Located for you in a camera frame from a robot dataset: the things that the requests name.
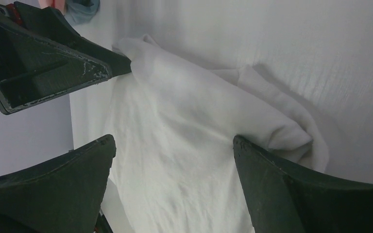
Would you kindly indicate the white t shirt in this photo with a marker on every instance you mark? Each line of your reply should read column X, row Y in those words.
column 174, row 123

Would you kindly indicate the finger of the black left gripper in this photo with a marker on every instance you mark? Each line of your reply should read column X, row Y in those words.
column 49, row 23
column 34, row 70

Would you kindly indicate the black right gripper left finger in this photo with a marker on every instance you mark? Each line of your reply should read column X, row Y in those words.
column 61, row 195

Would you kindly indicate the folded pink t shirt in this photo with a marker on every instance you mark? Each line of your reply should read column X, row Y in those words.
column 57, row 4

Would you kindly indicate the folded grey-blue t shirt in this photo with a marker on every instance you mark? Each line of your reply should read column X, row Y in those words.
column 81, row 11

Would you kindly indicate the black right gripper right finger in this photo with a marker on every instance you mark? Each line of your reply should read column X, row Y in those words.
column 285, row 197

